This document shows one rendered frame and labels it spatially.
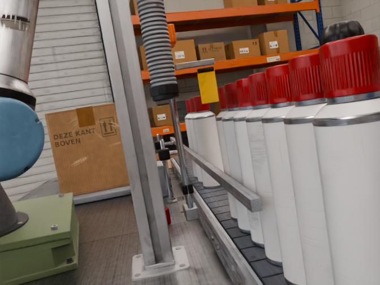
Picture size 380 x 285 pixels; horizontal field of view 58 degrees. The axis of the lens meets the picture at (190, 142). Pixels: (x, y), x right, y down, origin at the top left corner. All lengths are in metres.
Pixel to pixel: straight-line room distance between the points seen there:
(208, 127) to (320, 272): 0.50
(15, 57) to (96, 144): 0.60
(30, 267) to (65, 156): 0.56
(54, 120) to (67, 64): 3.81
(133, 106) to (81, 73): 4.41
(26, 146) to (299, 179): 0.39
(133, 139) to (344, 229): 0.36
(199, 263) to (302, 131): 0.34
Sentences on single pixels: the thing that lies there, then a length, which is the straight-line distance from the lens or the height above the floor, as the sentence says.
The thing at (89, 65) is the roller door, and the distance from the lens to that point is 4.94.
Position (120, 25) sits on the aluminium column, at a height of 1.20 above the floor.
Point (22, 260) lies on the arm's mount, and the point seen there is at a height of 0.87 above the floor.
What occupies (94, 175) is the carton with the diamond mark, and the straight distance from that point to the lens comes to 1.14.
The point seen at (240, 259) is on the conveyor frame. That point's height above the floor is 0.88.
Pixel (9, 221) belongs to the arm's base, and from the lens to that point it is 0.71.
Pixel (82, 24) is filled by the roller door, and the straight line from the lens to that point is 5.06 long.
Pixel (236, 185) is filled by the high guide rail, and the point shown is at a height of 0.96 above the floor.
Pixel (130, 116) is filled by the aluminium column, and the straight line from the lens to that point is 0.52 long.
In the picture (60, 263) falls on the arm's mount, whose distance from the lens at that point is 0.65.
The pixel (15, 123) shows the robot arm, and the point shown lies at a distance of 0.54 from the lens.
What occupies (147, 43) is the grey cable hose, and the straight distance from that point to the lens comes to 0.41.
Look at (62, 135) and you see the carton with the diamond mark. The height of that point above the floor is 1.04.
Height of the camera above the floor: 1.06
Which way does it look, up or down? 5 degrees down
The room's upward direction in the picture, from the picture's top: 9 degrees counter-clockwise
